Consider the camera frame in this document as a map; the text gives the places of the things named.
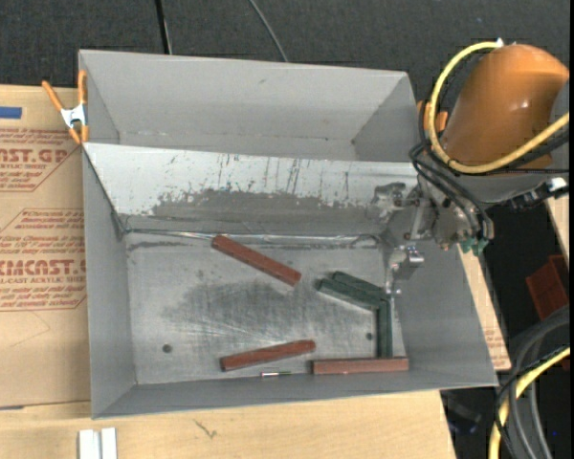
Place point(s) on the red-brown flat block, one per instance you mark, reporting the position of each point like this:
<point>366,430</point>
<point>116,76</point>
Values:
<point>268,355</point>
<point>256,259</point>
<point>361,366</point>

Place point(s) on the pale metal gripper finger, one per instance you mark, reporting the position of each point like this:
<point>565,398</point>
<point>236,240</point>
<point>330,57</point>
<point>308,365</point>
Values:
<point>406,266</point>
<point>388,195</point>

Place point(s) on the grey metal bin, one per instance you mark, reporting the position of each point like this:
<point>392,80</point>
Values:
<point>249,304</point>

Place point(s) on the dark green flat block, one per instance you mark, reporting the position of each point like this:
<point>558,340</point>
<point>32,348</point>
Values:
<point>359,282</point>
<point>346,293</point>
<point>384,328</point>

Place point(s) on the small silver metal pin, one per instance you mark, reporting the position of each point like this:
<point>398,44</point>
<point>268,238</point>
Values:
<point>275,374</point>

